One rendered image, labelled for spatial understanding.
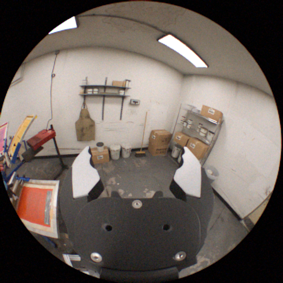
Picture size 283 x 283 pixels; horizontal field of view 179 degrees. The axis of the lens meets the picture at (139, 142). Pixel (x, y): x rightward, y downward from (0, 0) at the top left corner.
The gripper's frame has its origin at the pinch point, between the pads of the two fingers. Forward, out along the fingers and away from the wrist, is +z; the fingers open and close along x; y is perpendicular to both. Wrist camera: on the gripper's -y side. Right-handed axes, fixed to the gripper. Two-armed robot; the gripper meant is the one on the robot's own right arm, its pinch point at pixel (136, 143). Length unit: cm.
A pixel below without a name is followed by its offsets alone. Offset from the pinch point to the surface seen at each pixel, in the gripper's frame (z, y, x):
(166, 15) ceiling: 78, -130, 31
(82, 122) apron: 182, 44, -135
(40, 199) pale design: -4, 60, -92
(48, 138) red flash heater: 87, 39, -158
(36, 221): -27, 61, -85
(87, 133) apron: 184, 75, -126
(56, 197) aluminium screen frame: 7, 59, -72
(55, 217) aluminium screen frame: -11, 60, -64
